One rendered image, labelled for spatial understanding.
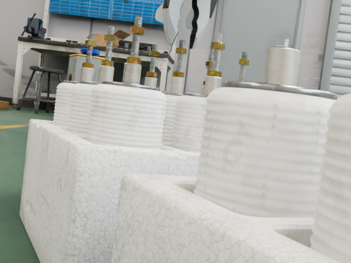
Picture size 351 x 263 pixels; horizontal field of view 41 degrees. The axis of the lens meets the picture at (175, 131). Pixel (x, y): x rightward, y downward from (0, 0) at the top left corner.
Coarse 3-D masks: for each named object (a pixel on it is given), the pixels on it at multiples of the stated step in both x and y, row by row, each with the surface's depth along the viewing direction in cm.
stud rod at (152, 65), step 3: (153, 45) 86; (156, 45) 86; (153, 48) 86; (156, 48) 86; (153, 57) 86; (150, 60) 86; (153, 60) 86; (150, 63) 86; (153, 63) 86; (150, 66) 86; (153, 66) 86; (150, 69) 86; (153, 69) 86
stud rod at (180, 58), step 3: (180, 42) 75; (183, 42) 75; (180, 45) 75; (183, 45) 75; (180, 54) 75; (183, 54) 75; (180, 57) 75; (180, 60) 75; (177, 63) 76; (180, 63) 75; (177, 66) 76; (180, 66) 75; (177, 69) 76; (180, 69) 76
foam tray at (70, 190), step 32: (32, 128) 81; (64, 128) 74; (32, 160) 78; (64, 160) 56; (96, 160) 52; (128, 160) 53; (160, 160) 55; (192, 160) 56; (32, 192) 75; (64, 192) 54; (96, 192) 52; (32, 224) 72; (64, 224) 53; (96, 224) 52; (64, 256) 52; (96, 256) 53
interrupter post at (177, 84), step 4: (172, 80) 75; (176, 80) 75; (180, 80) 75; (184, 80) 76; (172, 84) 75; (176, 84) 75; (180, 84) 75; (172, 88) 75; (176, 88) 75; (180, 88) 75; (176, 92) 75; (180, 92) 75
